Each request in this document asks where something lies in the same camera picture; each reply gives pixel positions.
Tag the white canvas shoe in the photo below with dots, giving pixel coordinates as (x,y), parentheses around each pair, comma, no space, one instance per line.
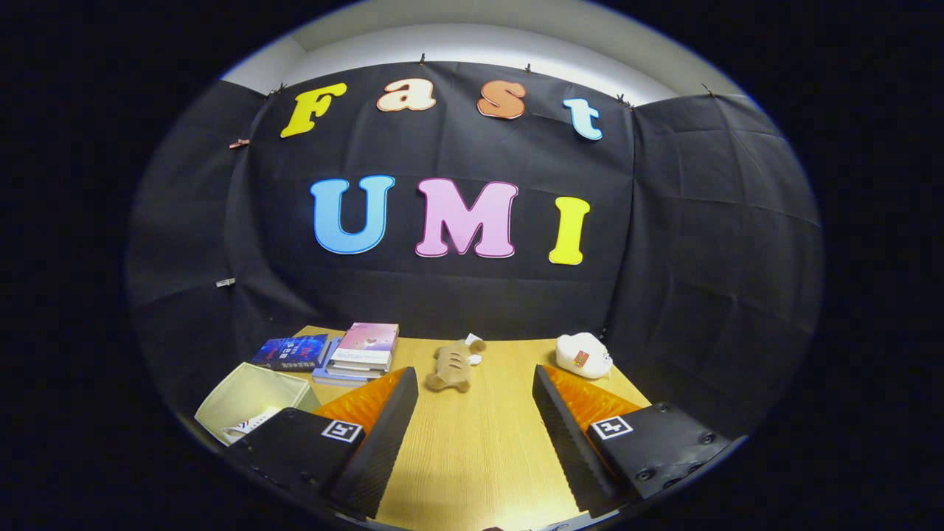
(251,426)

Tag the brown plush toy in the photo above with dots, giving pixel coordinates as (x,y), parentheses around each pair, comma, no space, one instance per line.
(451,365)

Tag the grey book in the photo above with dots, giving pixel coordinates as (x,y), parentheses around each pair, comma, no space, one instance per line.
(358,369)

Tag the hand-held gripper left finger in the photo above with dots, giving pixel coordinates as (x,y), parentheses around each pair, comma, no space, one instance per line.
(383,435)

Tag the dark blue book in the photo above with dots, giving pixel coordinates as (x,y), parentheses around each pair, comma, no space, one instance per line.
(291,352)

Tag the pink clip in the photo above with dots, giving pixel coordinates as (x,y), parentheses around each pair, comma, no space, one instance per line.
(239,143)

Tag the white plush toy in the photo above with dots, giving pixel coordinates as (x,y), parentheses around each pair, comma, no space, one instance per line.
(582,354)

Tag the pale green fabric storage box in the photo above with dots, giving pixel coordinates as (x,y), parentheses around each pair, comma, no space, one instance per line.
(243,391)

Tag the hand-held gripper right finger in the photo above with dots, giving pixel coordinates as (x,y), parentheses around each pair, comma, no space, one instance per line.
(564,435)

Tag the pale blue book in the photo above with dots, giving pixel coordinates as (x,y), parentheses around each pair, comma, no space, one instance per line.
(328,376)

